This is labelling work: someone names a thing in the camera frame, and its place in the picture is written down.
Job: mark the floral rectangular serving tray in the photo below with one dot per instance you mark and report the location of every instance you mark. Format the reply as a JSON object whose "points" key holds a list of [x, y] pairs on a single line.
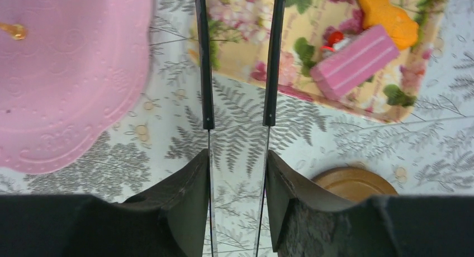
{"points": [[239, 32]]}

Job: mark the pink cake slice toy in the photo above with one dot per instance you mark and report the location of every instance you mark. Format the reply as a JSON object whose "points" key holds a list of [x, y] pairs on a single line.
{"points": [[354, 61]]}

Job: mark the brown saucer right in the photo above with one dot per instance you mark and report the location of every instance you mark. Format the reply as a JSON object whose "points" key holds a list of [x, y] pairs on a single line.
{"points": [[354, 184]]}

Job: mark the black metal tongs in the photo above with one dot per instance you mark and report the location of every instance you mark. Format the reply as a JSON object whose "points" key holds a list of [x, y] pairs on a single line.
{"points": [[270, 103]]}

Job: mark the pink three-tier cake stand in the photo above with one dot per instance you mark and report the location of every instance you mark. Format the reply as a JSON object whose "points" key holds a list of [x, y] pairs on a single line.
{"points": [[80, 68]]}

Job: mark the orange star cookie toy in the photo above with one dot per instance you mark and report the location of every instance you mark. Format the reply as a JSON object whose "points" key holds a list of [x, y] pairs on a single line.
{"points": [[397, 23]]}

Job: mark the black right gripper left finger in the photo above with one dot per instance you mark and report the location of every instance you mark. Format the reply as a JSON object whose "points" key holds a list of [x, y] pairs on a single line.
{"points": [[167, 219]]}

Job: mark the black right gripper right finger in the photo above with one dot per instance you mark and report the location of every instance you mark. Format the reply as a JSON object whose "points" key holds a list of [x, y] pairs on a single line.
{"points": [[307, 220]]}

